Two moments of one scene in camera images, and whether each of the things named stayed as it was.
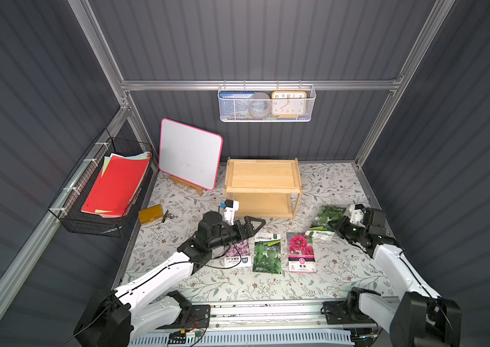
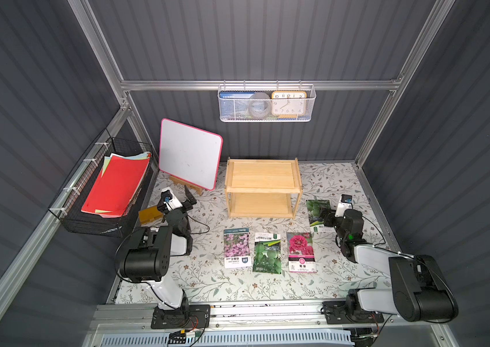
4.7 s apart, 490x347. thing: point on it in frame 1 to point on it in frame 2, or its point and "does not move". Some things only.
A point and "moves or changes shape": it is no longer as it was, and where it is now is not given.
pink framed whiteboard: (191, 155) does not move
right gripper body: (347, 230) to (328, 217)
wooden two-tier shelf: (264, 188) does not move
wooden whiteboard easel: (186, 185) does not move
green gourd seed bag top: (267, 256) does not move
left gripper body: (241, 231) to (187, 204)
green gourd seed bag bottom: (320, 229) moves or changes shape
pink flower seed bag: (301, 252) does not move
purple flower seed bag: (238, 254) does not move
